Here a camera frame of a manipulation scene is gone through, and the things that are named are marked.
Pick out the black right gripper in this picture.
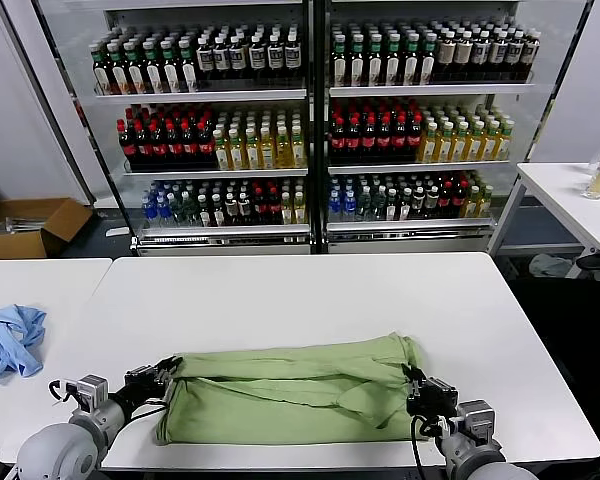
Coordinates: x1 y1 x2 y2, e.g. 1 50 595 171
402 364 459 417

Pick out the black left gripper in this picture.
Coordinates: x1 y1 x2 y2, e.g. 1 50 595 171
114 356 185 409

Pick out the green polo shirt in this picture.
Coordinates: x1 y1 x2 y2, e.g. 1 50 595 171
153 330 426 446

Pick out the crumpled light blue shirt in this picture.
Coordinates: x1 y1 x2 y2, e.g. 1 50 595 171
0 303 49 385

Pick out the small grey-label drink bottle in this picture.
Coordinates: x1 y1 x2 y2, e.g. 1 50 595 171
223 191 240 225
237 190 254 225
424 184 441 220
410 185 427 221

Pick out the grey crumpled cloth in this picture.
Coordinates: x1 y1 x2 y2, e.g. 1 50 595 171
528 253 574 279

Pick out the small red-cap cola bottle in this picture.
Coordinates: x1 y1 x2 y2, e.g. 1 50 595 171
252 189 268 225
452 179 470 219
438 180 455 220
265 188 282 225

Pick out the open cardboard box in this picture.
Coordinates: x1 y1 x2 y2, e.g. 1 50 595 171
0 197 95 260

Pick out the grey metal parts bundle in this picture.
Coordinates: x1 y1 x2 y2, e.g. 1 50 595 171
3 215 47 234

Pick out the white side table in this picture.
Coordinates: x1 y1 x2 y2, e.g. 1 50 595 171
485 162 600 279

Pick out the glass-door beverage display cabinet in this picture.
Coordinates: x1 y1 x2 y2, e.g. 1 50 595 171
319 0 596 256
2 0 326 259

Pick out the green-cap white-label tea bottle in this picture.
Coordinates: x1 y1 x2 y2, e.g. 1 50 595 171
419 33 439 86
177 39 200 94
402 33 421 87
329 33 349 88
159 40 182 95
366 33 385 88
123 42 147 96
142 41 164 95
348 33 367 88
90 43 112 96
106 43 130 96
384 33 403 87

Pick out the white-cap dark-label drink bottle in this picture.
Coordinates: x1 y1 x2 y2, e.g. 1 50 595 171
248 34 267 78
283 31 303 77
505 30 525 80
489 30 509 81
266 33 285 78
212 36 232 79
522 29 541 79
229 35 248 79
472 31 491 81
195 37 216 80

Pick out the white-cap beige-label drink bottle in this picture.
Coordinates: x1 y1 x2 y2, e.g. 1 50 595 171
437 31 457 82
454 31 474 82

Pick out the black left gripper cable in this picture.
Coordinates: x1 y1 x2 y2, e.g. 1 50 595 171
129 399 169 421

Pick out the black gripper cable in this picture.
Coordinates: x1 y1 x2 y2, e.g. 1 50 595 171
129 399 169 421
410 415 444 480

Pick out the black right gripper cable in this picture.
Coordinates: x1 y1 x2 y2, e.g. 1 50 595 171
410 415 444 480

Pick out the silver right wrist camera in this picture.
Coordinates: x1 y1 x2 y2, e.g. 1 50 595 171
454 398 497 436

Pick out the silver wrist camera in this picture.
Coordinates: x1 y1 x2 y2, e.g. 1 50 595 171
62 373 110 414
454 398 497 436

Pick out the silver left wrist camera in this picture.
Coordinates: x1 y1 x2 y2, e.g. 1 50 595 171
62 373 110 414

